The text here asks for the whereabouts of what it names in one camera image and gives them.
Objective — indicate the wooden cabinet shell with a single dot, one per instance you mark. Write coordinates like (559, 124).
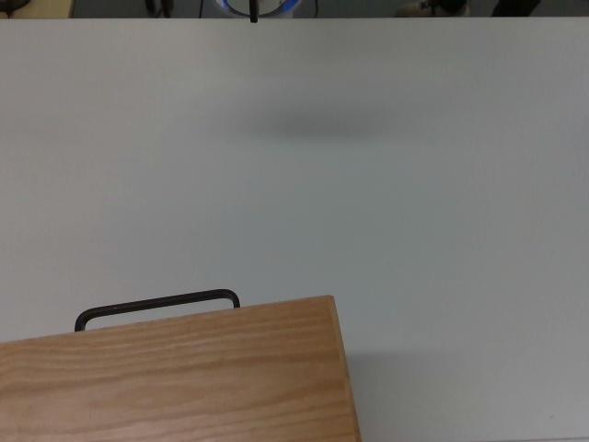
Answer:
(184, 382)

